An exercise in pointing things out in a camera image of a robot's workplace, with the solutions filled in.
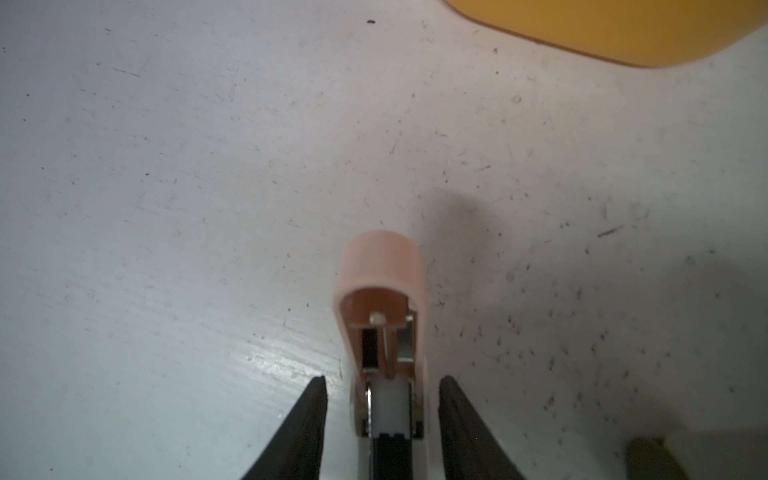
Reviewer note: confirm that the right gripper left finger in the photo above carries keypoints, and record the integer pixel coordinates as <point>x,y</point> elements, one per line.
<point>295,451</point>

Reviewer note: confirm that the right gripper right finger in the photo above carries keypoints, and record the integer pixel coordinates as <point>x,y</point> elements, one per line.
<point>469,449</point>

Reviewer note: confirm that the yellow plastic tray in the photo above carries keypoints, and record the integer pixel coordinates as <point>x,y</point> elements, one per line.
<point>644,33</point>

